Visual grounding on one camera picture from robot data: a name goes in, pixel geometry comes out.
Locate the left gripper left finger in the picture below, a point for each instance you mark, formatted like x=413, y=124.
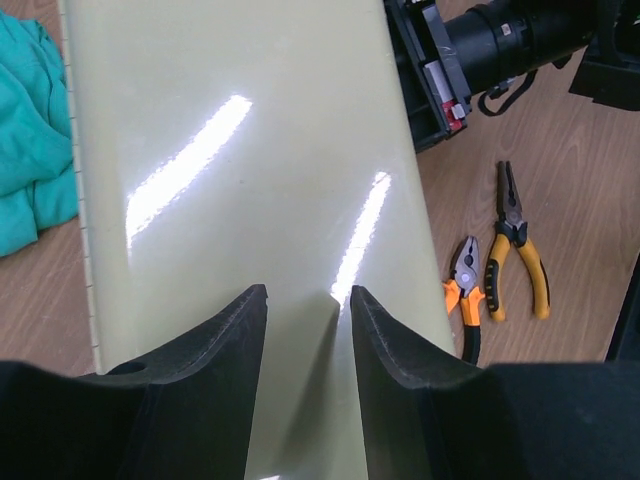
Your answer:
x=181, y=411

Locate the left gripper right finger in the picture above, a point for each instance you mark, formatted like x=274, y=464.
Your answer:
x=429, y=415

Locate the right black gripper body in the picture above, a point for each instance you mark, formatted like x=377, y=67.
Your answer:
x=436, y=94

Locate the olive green drawer cabinet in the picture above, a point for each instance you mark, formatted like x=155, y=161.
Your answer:
x=221, y=144

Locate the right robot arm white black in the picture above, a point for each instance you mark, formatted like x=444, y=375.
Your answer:
x=488, y=57

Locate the green cloth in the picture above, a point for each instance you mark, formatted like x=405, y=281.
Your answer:
x=38, y=186

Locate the combination pliers orange handles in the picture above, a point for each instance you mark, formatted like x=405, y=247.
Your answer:
x=462, y=290

